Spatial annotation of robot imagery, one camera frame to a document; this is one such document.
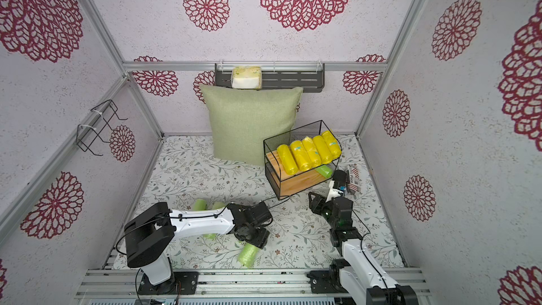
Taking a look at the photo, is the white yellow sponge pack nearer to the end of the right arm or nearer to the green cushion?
the green cushion

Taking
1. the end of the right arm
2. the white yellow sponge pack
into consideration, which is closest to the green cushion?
the white yellow sponge pack

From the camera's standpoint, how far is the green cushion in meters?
0.87

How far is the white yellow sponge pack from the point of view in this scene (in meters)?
0.91
